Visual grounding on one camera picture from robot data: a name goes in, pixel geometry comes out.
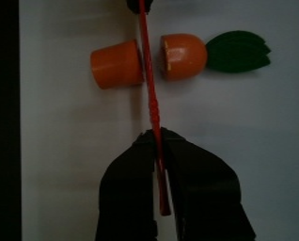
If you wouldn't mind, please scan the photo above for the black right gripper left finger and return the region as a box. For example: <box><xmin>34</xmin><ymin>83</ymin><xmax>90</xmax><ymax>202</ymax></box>
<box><xmin>95</xmin><ymin>128</ymin><xmax>160</xmax><ymax>241</ymax></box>

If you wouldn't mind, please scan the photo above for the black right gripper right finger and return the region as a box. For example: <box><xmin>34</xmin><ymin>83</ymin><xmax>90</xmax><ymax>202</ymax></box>
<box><xmin>160</xmin><ymin>126</ymin><xmax>259</xmax><ymax>241</ymax></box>

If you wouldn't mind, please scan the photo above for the red plastic toy knife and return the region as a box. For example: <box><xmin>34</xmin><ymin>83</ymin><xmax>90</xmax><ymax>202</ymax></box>
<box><xmin>136</xmin><ymin>0</ymin><xmax>172</xmax><ymax>217</ymax></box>

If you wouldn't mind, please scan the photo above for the orange toy carrot tip piece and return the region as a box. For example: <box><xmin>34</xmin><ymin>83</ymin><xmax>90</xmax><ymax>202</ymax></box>
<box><xmin>90</xmin><ymin>39</ymin><xmax>146</xmax><ymax>90</ymax></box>

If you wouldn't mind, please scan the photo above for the toy carrot top with leaves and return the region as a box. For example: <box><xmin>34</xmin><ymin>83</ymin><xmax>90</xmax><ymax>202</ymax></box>
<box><xmin>159</xmin><ymin>29</ymin><xmax>272</xmax><ymax>82</ymax></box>

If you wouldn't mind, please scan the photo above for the white cutting board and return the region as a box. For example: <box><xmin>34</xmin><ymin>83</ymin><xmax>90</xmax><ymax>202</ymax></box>
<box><xmin>18</xmin><ymin>0</ymin><xmax>299</xmax><ymax>241</ymax></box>

